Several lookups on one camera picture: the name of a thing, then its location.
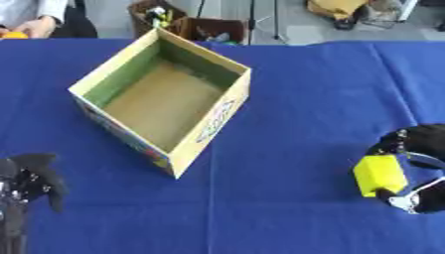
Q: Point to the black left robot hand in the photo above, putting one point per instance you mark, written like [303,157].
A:
[35,180]

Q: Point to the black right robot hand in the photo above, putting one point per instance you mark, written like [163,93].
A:
[426,139]

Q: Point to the yellow rectangular block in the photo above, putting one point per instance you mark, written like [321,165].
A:
[379,174]

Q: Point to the tan cardboard box green inside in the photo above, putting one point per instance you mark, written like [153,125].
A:
[165,99]

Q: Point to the brown cardboard box with items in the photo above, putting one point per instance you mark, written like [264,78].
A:
[211,30]
[152,16]

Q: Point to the orange round object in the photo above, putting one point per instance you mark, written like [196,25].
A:
[14,34]

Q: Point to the yellow bag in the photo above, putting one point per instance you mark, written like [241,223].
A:
[337,10]

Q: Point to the person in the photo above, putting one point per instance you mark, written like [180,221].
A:
[43,18]

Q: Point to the black tripod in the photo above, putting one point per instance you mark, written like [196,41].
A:
[263,20]

